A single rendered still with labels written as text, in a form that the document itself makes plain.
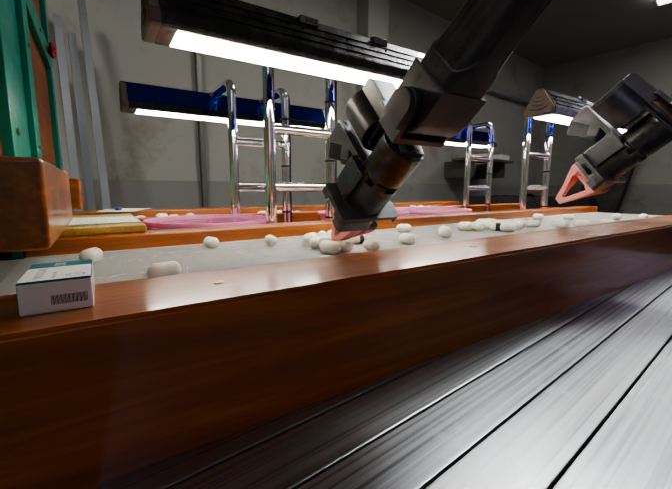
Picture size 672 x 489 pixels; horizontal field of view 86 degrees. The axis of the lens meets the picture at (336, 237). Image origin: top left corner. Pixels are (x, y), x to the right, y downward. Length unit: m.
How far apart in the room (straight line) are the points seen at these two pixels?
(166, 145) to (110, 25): 0.86
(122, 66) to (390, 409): 3.11
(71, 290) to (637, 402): 0.41
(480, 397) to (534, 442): 0.05
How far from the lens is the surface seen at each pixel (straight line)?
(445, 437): 0.29
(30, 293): 0.27
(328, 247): 0.53
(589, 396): 0.38
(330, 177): 0.84
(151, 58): 3.31
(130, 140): 3.15
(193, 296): 0.26
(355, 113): 0.49
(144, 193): 3.13
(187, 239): 0.67
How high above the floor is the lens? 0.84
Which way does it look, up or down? 8 degrees down
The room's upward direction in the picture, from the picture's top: straight up
